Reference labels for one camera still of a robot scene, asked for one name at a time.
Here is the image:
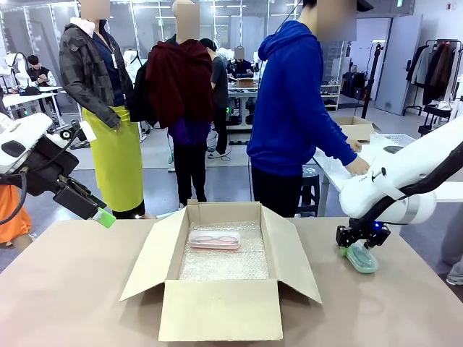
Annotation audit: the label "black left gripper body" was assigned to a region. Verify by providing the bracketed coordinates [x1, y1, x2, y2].
[22, 135, 80, 198]

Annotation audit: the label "person in grey trousers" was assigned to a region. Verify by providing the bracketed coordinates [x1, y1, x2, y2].
[441, 200, 463, 286]

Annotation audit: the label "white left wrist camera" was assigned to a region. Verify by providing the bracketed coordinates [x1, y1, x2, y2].
[57, 120, 98, 144]

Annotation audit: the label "glasses with dark frame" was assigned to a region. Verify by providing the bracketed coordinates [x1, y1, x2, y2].
[191, 234, 234, 245]

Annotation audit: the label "mannequin with maroon cloak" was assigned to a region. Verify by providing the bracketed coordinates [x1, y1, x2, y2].
[129, 0, 216, 204]

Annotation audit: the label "clear bubble wrap sheet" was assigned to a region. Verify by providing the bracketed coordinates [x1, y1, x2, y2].
[179, 220, 271, 281]

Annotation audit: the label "clothes rack with coats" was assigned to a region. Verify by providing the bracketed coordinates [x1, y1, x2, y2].
[404, 38, 463, 116]

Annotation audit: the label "white side table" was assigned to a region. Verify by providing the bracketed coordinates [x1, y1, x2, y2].
[313, 144, 463, 218]

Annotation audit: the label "person in blue hoodie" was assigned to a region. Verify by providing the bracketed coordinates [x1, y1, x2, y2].
[247, 0, 370, 218]

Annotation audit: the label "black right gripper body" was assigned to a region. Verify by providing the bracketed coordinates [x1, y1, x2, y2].
[335, 220, 391, 249]

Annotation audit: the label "clear plastic wrap sheet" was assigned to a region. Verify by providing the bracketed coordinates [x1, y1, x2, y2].
[313, 146, 363, 180]

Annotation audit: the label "person's right forearm blue sleeve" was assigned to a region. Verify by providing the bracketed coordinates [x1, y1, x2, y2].
[318, 132, 359, 169]

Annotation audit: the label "mannequin camouflage jacket yellow skirt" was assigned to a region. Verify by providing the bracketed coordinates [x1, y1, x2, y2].
[59, 0, 146, 220]

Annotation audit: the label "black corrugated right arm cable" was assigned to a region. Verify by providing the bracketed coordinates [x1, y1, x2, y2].
[349, 139, 463, 233]

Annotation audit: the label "black tripod stand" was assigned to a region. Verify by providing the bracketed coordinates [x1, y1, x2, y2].
[360, 41, 385, 120]

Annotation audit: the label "background workbench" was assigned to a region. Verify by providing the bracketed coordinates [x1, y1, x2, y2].
[226, 76, 262, 132]

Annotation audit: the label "pink clear glasses case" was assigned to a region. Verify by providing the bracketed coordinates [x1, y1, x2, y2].
[187, 231, 242, 251]

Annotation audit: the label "large open cardboard box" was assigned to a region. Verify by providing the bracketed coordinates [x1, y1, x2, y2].
[119, 199, 323, 343]

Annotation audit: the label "green clear glasses case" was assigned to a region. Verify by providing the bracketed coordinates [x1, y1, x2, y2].
[341, 242, 379, 275]

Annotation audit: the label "black utility cart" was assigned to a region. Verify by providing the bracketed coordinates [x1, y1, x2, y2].
[417, 103, 453, 138]

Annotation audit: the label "white plastic mesh basket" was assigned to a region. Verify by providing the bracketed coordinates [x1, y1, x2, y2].
[369, 132, 417, 146]

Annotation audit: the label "seated person in varsity jacket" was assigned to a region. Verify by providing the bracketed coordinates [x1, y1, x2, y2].
[27, 54, 58, 87]

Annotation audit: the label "seated person at workbench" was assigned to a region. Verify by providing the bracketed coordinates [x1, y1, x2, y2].
[227, 46, 256, 79]

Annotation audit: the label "white shoe shelf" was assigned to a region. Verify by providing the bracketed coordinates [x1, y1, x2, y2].
[320, 83, 341, 111]

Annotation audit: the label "small open cardboard box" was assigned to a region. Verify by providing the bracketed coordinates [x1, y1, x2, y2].
[332, 116, 381, 142]

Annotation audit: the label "black stool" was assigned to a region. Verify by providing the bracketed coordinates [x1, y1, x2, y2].
[298, 166, 321, 218]

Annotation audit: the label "person's right hand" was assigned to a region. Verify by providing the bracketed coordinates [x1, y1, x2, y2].
[343, 157, 370, 179]

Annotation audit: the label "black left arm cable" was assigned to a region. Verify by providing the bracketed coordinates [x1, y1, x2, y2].
[0, 168, 28, 227]

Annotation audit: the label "white height-adjustable desk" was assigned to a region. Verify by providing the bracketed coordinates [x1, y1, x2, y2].
[0, 85, 64, 127]

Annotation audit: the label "person grey shirt black cap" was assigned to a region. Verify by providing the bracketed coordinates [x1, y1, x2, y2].
[200, 38, 230, 159]

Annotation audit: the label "black suitcase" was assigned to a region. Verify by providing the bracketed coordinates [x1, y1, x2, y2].
[341, 71, 366, 98]

